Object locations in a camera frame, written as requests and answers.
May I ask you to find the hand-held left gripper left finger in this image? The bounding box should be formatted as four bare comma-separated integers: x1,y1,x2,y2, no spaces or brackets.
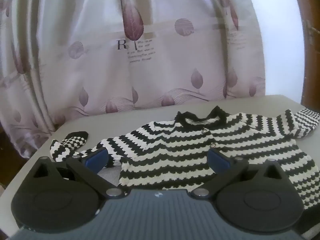
30,147,125,198

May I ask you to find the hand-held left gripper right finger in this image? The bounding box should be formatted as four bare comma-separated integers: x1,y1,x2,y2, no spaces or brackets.
191,148,287,199

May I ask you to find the black and white striped sweater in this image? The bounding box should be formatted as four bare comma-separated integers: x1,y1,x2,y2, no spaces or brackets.
50,106,320,210

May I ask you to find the leaf print curtain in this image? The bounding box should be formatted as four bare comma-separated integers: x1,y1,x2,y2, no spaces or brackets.
0,0,266,158

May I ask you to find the brown wooden door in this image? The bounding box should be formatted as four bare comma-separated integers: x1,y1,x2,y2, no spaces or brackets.
290,0,320,110

